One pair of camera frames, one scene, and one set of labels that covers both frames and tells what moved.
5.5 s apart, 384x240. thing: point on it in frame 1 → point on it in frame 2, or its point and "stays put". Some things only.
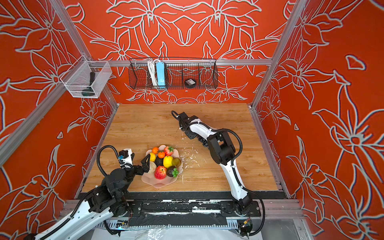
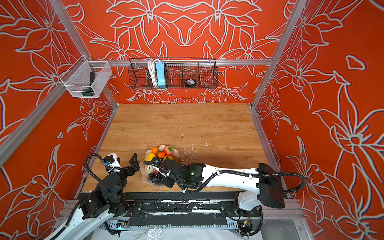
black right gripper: x=190 y=136 → x=166 y=184
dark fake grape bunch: x=204 y=142 → x=155 y=178
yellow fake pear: x=152 y=157 stays put
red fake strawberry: x=168 y=150 stays put
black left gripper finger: x=146 y=163 → x=134 y=162
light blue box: x=161 y=75 stays put
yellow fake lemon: x=167 y=161 stays put
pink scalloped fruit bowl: x=150 y=179 stays put
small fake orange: x=161 y=154 stays put
